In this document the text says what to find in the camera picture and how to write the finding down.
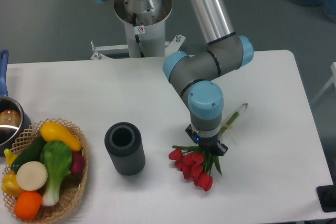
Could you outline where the yellow squash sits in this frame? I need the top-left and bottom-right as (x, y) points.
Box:
(40, 122), (82, 152)

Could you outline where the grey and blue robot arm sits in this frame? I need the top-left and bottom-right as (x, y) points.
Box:
(95, 0), (254, 156)

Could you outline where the red tulip bouquet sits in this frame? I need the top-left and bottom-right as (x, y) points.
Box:
(168, 103), (248, 191)

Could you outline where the woven wicker basket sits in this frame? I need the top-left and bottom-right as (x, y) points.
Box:
(2, 118), (89, 223)

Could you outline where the orange fruit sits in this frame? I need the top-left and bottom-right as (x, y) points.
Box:
(14, 191), (42, 221)

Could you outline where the dark green cucumber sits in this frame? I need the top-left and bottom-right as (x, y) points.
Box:
(11, 135), (47, 172)

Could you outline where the dark grey ribbed vase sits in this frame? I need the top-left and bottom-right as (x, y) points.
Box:
(104, 122), (145, 176)

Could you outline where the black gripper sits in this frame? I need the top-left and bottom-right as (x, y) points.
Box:
(185, 124), (228, 156)

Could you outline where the black cable on pedestal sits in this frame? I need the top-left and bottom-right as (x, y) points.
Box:
(132, 13), (145, 58)

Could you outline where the yellow banana tip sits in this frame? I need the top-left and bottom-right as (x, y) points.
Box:
(4, 148), (18, 167)

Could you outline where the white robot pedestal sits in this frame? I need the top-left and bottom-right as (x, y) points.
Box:
(91, 0), (186, 60)

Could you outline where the green bok choy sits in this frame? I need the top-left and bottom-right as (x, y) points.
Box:
(40, 140), (72, 207)

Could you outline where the blue handled saucepan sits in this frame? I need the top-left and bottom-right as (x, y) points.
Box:
(1, 49), (31, 157)

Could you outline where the red radish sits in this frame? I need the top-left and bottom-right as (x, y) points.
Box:
(69, 152), (86, 174)

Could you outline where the white frame at right edge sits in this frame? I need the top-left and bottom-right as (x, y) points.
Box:
(311, 62), (335, 105)

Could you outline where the yellow bell pepper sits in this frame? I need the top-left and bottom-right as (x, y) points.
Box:
(2, 172), (24, 197)

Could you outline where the black device at table edge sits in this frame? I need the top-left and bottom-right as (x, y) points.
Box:
(316, 185), (335, 212)

